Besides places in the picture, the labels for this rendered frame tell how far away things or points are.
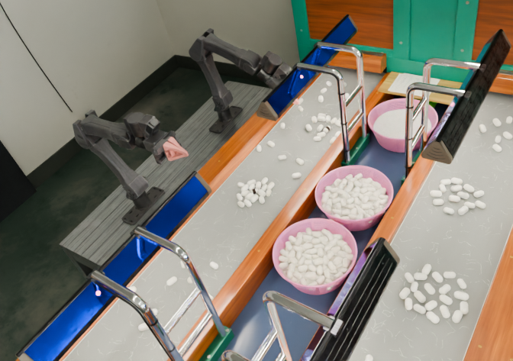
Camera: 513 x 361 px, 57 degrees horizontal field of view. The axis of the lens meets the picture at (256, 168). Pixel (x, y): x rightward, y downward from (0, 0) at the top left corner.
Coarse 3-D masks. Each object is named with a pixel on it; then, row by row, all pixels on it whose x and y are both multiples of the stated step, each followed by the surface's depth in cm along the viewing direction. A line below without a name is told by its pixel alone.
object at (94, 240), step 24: (240, 96) 239; (264, 96) 235; (192, 120) 232; (216, 120) 228; (240, 120) 224; (192, 144) 217; (216, 144) 214; (144, 168) 211; (168, 168) 208; (192, 168) 205; (120, 192) 202; (168, 192) 196; (96, 216) 194; (120, 216) 191; (144, 216) 188; (72, 240) 186; (96, 240) 184; (120, 240) 181; (96, 264) 176
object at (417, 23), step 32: (320, 0) 210; (352, 0) 201; (384, 0) 193; (416, 0) 185; (448, 0) 178; (480, 0) 172; (512, 0) 165; (320, 32) 221; (384, 32) 202; (416, 32) 194; (448, 32) 186; (480, 32) 179; (512, 32) 172; (512, 64) 180
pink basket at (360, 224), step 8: (344, 168) 173; (352, 168) 173; (360, 168) 172; (368, 168) 170; (328, 176) 172; (336, 176) 173; (368, 176) 171; (376, 176) 169; (384, 176) 165; (320, 184) 170; (328, 184) 173; (384, 184) 166; (320, 192) 169; (392, 192) 159; (320, 200) 168; (320, 208) 161; (384, 208) 155; (328, 216) 160; (376, 216) 154; (344, 224) 159; (352, 224) 157; (360, 224) 157; (368, 224) 158
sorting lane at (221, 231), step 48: (336, 96) 211; (288, 144) 193; (240, 192) 178; (288, 192) 173; (192, 240) 165; (240, 240) 160; (144, 288) 153; (192, 288) 150; (96, 336) 144; (144, 336) 141
